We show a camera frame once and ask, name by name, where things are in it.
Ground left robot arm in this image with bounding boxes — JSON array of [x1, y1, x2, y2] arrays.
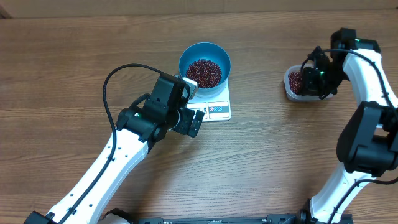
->
[[25, 73, 205, 223]]

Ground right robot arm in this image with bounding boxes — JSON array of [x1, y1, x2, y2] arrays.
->
[[295, 28, 397, 223]]

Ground white digital kitchen scale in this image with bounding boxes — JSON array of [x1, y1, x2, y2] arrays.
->
[[187, 79, 232, 122]]

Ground red beans in bowl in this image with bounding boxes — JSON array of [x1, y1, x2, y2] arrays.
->
[[185, 59, 222, 88]]

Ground blue bowl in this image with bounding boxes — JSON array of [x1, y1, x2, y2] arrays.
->
[[178, 42, 232, 85]]

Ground clear plastic container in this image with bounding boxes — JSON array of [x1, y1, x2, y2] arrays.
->
[[284, 65, 320, 102]]

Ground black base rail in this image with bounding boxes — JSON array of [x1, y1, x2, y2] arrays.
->
[[102, 208, 354, 224]]

